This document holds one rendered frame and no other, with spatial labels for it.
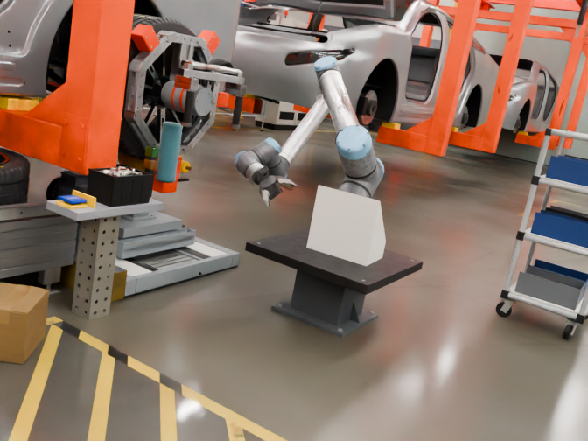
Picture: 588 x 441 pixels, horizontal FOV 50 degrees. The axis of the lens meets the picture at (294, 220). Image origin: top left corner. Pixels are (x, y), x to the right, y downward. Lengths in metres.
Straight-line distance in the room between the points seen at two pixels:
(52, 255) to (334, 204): 1.18
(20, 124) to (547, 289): 2.60
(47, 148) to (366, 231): 1.35
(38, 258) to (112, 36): 0.90
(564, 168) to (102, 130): 2.17
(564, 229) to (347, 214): 1.18
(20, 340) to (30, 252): 0.52
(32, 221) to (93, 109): 0.48
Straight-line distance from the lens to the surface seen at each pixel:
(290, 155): 3.03
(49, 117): 2.75
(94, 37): 2.54
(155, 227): 3.11
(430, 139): 6.20
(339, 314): 2.77
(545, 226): 3.40
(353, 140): 2.71
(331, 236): 2.77
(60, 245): 2.70
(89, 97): 2.54
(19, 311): 2.17
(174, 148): 2.81
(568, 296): 3.45
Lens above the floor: 1.05
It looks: 13 degrees down
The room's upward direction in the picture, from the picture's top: 10 degrees clockwise
